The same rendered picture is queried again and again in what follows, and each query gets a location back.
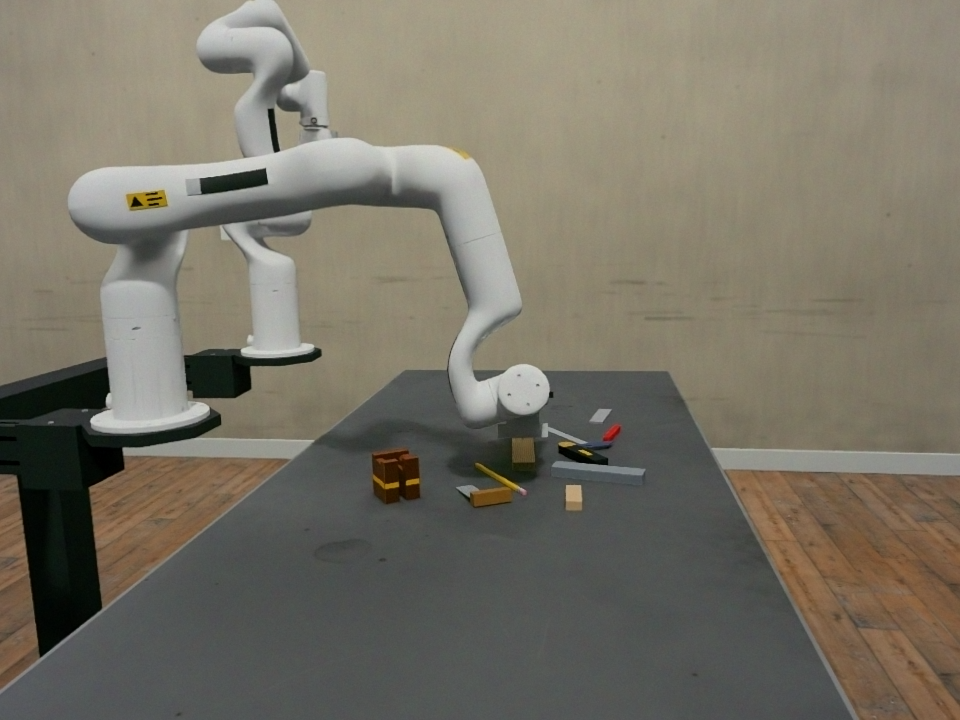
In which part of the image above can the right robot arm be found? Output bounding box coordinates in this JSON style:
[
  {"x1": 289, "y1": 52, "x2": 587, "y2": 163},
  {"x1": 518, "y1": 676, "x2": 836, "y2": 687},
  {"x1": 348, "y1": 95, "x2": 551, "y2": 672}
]
[{"x1": 68, "y1": 138, "x2": 550, "y2": 438}]

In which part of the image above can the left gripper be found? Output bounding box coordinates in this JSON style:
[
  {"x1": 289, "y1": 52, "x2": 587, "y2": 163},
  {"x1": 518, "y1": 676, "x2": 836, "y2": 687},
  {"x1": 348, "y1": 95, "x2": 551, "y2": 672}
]
[{"x1": 299, "y1": 127, "x2": 332, "y2": 145}]

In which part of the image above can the grey rectangular bar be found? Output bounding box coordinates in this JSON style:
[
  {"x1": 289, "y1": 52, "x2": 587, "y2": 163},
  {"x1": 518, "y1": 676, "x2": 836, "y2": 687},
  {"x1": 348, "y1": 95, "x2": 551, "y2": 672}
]
[{"x1": 551, "y1": 461, "x2": 646, "y2": 486}]

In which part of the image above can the thin white flat strip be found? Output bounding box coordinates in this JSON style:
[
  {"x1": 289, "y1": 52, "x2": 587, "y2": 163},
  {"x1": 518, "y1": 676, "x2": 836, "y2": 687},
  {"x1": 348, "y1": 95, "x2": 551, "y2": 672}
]
[{"x1": 548, "y1": 427, "x2": 587, "y2": 444}]

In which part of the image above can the yellow pencil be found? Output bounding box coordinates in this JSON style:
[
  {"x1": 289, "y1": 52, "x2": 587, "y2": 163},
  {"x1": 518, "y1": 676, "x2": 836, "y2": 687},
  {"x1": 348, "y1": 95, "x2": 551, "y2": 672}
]
[{"x1": 475, "y1": 463, "x2": 527, "y2": 496}]

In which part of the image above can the small light wooden block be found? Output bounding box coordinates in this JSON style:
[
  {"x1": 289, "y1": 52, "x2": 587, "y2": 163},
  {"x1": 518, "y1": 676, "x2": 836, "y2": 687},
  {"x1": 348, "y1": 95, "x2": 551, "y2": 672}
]
[{"x1": 566, "y1": 485, "x2": 582, "y2": 511}]

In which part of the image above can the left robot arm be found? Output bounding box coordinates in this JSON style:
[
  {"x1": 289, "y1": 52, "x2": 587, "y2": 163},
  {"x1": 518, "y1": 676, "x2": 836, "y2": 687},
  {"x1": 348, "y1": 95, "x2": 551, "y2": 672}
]
[{"x1": 196, "y1": 0, "x2": 329, "y2": 358}]

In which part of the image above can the brown wooden slotted block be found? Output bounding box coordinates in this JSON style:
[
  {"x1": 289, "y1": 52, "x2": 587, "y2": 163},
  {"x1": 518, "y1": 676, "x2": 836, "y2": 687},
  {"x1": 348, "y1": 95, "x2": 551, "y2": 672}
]
[{"x1": 372, "y1": 448, "x2": 420, "y2": 504}]

